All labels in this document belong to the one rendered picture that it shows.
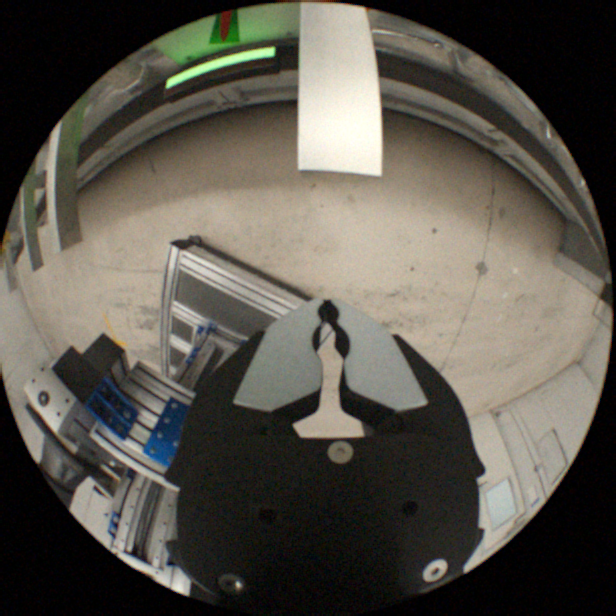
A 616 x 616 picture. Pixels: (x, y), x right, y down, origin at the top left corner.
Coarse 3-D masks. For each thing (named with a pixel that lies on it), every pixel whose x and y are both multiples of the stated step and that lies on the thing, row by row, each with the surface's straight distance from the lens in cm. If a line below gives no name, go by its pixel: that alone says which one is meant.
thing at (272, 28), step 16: (240, 16) 32; (256, 16) 32; (272, 16) 32; (288, 16) 32; (368, 16) 32; (176, 32) 34; (192, 32) 34; (208, 32) 34; (240, 32) 34; (256, 32) 34; (272, 32) 34; (160, 48) 37; (176, 48) 37; (192, 48) 37; (208, 48) 37; (224, 48) 37
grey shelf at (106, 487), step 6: (102, 468) 332; (108, 468) 331; (114, 468) 344; (120, 468) 342; (114, 474) 284; (120, 474) 337; (96, 480) 334; (102, 480) 340; (114, 480) 345; (102, 486) 329; (108, 486) 349; (114, 486) 344; (108, 492) 315; (114, 492) 342
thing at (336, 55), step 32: (320, 32) 11; (352, 32) 12; (320, 64) 10; (352, 64) 10; (320, 96) 8; (352, 96) 9; (320, 128) 8; (352, 128) 8; (320, 160) 7; (352, 160) 8
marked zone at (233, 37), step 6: (234, 12) 32; (216, 18) 32; (234, 18) 32; (216, 24) 33; (234, 24) 33; (216, 30) 34; (234, 30) 34; (210, 36) 35; (216, 36) 35; (228, 36) 35; (234, 36) 35; (210, 42) 36; (216, 42) 36; (222, 42) 36; (228, 42) 36; (234, 42) 36
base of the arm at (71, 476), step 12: (48, 444) 63; (48, 456) 63; (60, 456) 61; (48, 468) 64; (60, 468) 62; (72, 468) 61; (60, 480) 64; (72, 480) 64; (84, 480) 67; (72, 492) 67
